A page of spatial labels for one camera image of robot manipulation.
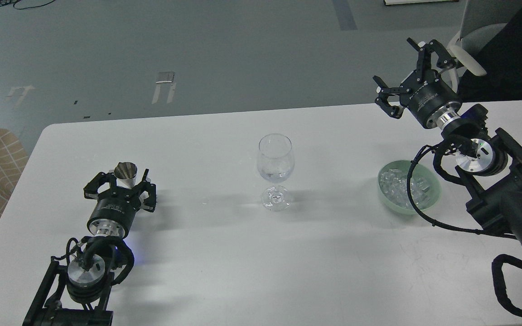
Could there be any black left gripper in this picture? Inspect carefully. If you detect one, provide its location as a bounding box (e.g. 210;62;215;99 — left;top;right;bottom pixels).
83;169;157;239

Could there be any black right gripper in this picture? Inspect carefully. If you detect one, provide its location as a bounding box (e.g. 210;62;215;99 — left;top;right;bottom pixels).
373;38;462;129

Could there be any steel cocktail jigger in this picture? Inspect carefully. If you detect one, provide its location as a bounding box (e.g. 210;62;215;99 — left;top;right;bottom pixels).
113;162;138;188

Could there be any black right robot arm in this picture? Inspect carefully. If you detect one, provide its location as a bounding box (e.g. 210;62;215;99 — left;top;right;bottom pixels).
373;38;522;318

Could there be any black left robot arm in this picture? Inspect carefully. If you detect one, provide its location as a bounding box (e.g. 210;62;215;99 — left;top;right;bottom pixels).
23;162;157;326

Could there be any green bowl of ice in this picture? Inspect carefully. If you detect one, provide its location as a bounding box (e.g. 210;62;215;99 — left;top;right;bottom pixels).
377;160;442;215

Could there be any clear wine glass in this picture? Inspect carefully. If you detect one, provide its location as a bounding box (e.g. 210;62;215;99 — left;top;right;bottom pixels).
256;133;295;212

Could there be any grey office chair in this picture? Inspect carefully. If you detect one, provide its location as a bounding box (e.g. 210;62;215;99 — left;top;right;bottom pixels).
447;0;522;91

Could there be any person in black shirt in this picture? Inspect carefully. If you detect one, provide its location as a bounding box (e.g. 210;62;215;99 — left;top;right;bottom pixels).
458;8;522;102

